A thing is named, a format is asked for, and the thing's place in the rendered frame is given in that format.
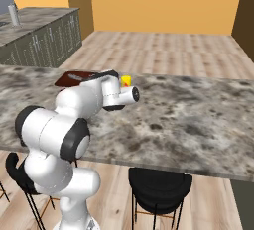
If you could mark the black bar stool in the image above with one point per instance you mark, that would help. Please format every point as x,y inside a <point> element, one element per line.
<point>15,172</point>
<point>160,187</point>
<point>4,191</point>

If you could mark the yellow drink carton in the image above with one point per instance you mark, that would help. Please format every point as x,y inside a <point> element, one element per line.
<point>126,81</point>

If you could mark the dark green cupboard run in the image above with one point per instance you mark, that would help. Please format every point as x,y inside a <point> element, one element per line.
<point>49,39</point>

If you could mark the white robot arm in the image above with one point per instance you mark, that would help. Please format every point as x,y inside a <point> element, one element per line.
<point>49,131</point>

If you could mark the dark green counter side panel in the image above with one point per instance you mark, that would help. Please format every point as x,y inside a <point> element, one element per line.
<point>244,206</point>

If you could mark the dark red-brown tray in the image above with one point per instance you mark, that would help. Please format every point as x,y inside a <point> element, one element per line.
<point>70,78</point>

